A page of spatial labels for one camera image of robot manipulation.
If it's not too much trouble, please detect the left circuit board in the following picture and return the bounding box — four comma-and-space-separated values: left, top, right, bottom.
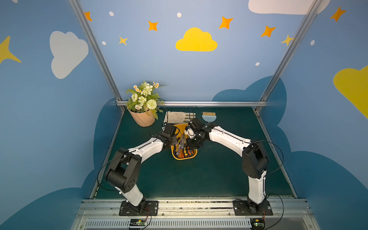
128, 219, 146, 229

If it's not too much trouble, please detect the aluminium back frame bar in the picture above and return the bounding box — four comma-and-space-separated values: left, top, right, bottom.
116, 100, 268, 107

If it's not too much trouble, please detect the right circuit board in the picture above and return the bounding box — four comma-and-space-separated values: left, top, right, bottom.
250, 218, 265, 230

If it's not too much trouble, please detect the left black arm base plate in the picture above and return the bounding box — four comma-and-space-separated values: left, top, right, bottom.
119, 200, 159, 216

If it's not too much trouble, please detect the beige work glove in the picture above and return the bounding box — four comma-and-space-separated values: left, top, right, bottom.
163, 111, 196, 124

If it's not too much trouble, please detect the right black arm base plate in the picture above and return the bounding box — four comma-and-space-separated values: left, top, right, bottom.
232, 198, 273, 216

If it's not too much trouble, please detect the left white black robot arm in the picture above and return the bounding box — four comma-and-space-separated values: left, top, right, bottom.
104, 133, 177, 212

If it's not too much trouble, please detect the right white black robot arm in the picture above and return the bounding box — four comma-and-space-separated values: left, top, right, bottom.
186, 119, 269, 212

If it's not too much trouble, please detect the yellow plastic storage box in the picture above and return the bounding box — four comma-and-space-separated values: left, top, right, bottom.
171, 124, 198, 161

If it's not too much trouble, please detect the circuit board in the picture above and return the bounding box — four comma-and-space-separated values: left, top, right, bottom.
250, 218, 265, 230
128, 219, 146, 229

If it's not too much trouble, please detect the pink pot with flowers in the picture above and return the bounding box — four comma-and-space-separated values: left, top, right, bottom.
126, 81, 163, 127

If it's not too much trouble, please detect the aluminium frame post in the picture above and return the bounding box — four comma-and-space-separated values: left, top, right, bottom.
259, 0, 323, 107
69, 0, 122, 101

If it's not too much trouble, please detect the left aluminium frame post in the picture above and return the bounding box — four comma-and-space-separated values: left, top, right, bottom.
69, 0, 122, 101

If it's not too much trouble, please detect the small blue brush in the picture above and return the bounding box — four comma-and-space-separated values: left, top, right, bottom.
202, 112, 217, 123

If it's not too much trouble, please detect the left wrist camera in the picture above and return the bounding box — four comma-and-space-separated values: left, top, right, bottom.
162, 123, 177, 138

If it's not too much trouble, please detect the right aluminium frame post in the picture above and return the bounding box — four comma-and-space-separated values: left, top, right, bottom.
259, 0, 323, 107

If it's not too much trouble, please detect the aluminium front rail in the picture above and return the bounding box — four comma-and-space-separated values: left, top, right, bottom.
71, 195, 320, 230

